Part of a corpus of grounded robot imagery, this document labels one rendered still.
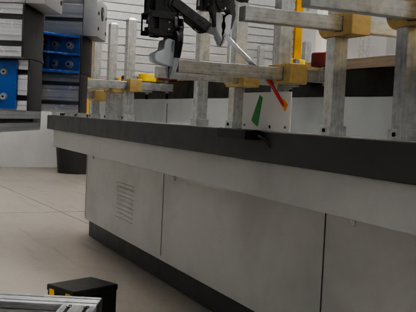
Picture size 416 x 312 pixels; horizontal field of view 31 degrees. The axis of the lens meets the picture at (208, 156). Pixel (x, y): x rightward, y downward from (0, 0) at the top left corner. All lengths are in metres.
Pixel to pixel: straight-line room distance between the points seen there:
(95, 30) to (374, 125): 0.73
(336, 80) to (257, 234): 0.89
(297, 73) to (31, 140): 7.91
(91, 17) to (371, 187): 0.75
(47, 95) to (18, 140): 7.79
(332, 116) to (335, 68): 0.11
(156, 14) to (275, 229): 0.90
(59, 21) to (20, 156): 7.83
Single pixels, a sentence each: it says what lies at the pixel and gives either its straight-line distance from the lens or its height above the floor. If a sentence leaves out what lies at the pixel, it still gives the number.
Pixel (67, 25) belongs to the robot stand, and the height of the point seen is 0.93.
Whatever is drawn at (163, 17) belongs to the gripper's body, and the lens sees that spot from 1.73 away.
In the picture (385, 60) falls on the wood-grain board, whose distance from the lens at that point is 1.90.
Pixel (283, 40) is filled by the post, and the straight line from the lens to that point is 1.93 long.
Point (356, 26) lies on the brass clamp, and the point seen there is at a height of 0.94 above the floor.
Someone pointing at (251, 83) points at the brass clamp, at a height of 0.83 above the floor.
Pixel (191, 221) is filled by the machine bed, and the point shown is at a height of 0.32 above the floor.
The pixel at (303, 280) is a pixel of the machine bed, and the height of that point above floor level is 0.27.
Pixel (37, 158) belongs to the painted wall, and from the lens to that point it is 9.66.
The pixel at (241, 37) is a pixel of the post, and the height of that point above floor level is 0.96.
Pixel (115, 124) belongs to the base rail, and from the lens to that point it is 3.11.
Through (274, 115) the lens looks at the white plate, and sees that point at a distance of 1.91.
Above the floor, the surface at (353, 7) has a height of 0.94.
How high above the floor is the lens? 0.73
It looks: 3 degrees down
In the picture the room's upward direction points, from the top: 3 degrees clockwise
